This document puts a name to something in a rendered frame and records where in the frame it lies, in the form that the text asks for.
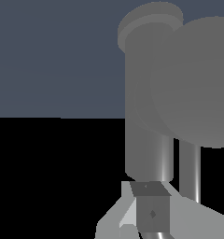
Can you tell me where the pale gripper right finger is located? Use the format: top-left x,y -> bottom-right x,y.
164,181 -> 224,239

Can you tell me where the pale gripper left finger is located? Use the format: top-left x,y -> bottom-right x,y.
94,181 -> 137,239

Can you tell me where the grey cylindrical faucet body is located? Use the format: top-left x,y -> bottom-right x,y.
117,1 -> 184,183

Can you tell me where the dark grey square block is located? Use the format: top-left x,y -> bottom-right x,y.
129,181 -> 173,239

